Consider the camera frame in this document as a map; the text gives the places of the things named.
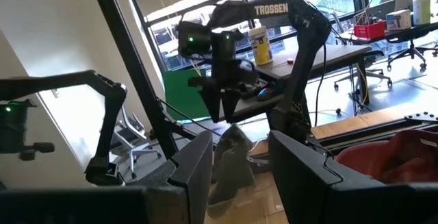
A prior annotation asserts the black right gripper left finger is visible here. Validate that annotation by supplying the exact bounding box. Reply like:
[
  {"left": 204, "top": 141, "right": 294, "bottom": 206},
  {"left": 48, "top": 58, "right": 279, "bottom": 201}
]
[{"left": 131, "top": 130, "right": 214, "bottom": 224}]

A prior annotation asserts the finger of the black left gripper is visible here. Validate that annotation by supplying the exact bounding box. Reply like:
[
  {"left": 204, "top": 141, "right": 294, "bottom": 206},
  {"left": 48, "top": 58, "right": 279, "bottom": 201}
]
[
  {"left": 220, "top": 86, "right": 243, "bottom": 124},
  {"left": 197, "top": 79, "right": 223, "bottom": 124}
]

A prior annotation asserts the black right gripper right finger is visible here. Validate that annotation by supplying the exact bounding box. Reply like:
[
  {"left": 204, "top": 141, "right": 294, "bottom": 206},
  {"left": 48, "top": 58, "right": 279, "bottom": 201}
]
[{"left": 268, "top": 130, "right": 377, "bottom": 224}]

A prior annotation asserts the charcoal baseball cap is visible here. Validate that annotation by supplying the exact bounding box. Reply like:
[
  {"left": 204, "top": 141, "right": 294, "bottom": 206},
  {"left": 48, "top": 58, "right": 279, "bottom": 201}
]
[{"left": 207, "top": 123, "right": 256, "bottom": 220}]

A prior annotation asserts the dark red baseball cap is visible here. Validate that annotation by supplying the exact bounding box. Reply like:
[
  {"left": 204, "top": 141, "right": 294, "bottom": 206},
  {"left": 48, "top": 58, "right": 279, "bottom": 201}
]
[{"left": 335, "top": 129, "right": 438, "bottom": 186}]

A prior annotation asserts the green board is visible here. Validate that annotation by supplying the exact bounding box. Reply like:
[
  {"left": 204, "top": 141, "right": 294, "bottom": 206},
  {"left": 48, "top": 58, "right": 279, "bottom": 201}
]
[{"left": 162, "top": 68, "right": 211, "bottom": 121}]

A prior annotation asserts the black computer mouse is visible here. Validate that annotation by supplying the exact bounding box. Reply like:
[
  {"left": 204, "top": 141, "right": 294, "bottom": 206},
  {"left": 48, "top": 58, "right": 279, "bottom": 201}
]
[{"left": 256, "top": 86, "right": 280, "bottom": 102}]

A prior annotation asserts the yellow white wipes canister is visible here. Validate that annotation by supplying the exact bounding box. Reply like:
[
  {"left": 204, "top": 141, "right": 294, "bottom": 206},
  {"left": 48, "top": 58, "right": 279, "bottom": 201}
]
[{"left": 248, "top": 25, "right": 274, "bottom": 66}]

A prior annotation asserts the white office chair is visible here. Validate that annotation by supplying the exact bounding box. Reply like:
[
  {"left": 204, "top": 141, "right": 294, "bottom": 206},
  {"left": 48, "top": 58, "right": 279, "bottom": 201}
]
[{"left": 111, "top": 105, "right": 164, "bottom": 180}]

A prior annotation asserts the grey office desk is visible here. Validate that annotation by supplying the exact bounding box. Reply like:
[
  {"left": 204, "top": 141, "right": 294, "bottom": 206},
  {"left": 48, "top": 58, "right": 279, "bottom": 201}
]
[{"left": 235, "top": 44, "right": 374, "bottom": 124}]

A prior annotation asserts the red parts bin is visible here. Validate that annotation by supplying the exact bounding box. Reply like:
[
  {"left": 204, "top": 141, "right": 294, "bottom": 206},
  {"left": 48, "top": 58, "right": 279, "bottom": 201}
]
[{"left": 353, "top": 20, "right": 387, "bottom": 40}]

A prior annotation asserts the white cardboard box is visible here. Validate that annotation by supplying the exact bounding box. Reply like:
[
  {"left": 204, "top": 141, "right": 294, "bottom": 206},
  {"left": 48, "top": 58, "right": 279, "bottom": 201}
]
[{"left": 385, "top": 9, "right": 412, "bottom": 32}]

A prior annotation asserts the dark background desk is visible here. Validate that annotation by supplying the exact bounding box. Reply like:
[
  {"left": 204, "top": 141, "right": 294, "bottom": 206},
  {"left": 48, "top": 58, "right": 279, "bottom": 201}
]
[{"left": 337, "top": 21, "right": 438, "bottom": 45}]

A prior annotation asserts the white paper roll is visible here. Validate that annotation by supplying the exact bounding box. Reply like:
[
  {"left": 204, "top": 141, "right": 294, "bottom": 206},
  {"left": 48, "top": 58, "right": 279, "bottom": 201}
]
[{"left": 412, "top": 0, "right": 432, "bottom": 26}]

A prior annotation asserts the black aluminium table frame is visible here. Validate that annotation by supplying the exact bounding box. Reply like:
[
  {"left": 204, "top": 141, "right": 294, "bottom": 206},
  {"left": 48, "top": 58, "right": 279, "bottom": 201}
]
[{"left": 309, "top": 112, "right": 438, "bottom": 149}]

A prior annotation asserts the black diagonal frame strut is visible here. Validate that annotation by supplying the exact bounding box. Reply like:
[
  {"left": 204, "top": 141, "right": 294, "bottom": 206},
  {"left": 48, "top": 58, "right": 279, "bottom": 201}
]
[{"left": 87, "top": 0, "right": 181, "bottom": 160}]

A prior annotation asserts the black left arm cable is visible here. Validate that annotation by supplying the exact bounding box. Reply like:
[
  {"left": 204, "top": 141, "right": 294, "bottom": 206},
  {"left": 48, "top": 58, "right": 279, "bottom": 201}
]
[{"left": 313, "top": 42, "right": 328, "bottom": 127}]

